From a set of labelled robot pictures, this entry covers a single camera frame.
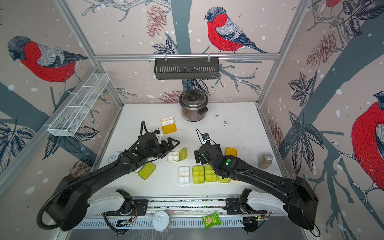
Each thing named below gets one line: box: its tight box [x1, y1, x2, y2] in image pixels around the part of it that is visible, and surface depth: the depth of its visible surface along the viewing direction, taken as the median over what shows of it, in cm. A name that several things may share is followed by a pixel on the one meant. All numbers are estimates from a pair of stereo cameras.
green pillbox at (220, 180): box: [218, 176, 231, 183], surface depth 83 cm
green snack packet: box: [201, 211, 222, 230], surface depth 70 cm
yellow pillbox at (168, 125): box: [160, 116, 177, 135], surface depth 109 cm
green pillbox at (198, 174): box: [192, 165, 205, 184], surface depth 86 cm
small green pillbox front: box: [167, 147, 187, 163], surface depth 92 cm
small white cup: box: [108, 152, 121, 163], surface depth 87 cm
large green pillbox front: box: [204, 164, 218, 183], surface depth 85 cm
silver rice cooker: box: [179, 89, 209, 122], surface depth 101 cm
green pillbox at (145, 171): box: [134, 162, 156, 180], surface depth 87 cm
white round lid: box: [152, 211, 170, 232], surface depth 67 cm
